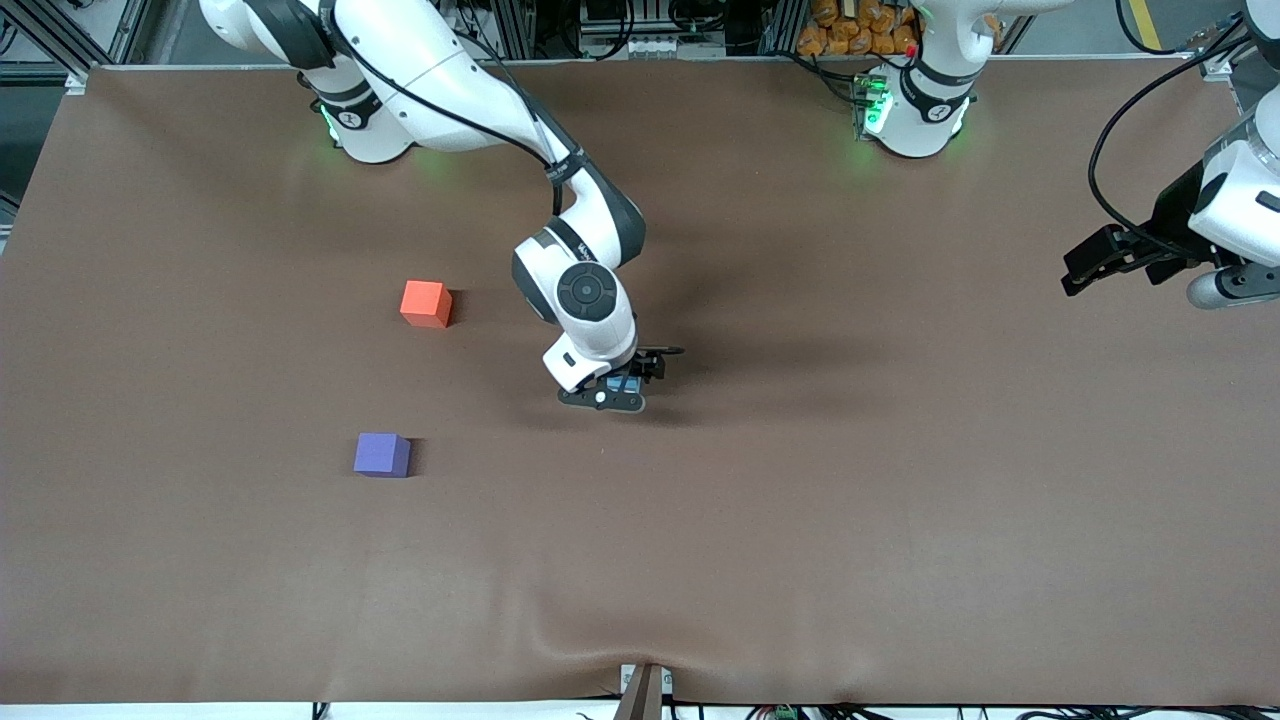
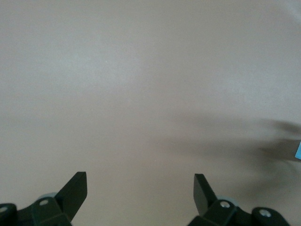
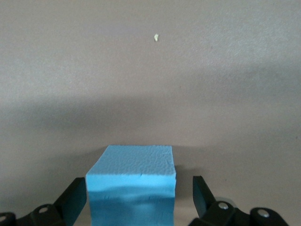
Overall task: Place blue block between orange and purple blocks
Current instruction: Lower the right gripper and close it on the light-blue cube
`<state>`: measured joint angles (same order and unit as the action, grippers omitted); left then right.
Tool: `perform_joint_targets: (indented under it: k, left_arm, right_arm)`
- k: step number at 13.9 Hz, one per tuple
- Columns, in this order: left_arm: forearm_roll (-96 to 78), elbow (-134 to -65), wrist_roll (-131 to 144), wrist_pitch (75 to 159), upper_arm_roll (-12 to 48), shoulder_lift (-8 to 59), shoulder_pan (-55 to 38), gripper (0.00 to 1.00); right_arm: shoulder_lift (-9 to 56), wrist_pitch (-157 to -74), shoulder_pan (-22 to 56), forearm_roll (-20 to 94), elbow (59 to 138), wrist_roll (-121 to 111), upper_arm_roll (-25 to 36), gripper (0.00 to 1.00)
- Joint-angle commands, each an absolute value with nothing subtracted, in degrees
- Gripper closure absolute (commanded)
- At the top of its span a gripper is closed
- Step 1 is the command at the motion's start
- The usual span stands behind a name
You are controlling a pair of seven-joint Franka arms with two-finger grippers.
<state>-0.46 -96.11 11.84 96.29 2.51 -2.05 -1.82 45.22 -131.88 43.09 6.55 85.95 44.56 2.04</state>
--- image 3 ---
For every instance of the blue foam block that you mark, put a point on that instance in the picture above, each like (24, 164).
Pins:
(131, 188)

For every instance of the small pale crumb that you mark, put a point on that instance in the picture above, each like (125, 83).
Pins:
(156, 37)

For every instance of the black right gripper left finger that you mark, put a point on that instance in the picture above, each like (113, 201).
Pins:
(61, 212)

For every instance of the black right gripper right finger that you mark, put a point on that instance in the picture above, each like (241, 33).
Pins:
(218, 216)

